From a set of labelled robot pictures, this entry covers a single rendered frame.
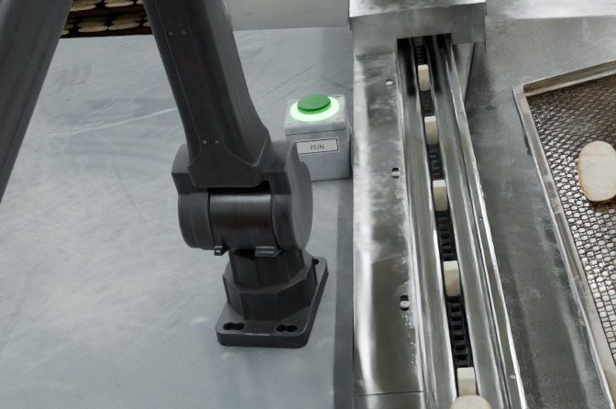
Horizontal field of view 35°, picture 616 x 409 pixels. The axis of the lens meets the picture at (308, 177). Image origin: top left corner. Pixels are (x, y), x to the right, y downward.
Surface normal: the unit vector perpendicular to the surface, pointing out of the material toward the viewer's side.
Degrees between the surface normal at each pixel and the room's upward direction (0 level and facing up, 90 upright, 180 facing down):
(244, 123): 85
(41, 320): 0
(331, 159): 90
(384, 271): 0
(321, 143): 90
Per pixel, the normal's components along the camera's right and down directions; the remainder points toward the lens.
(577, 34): -0.14, -0.85
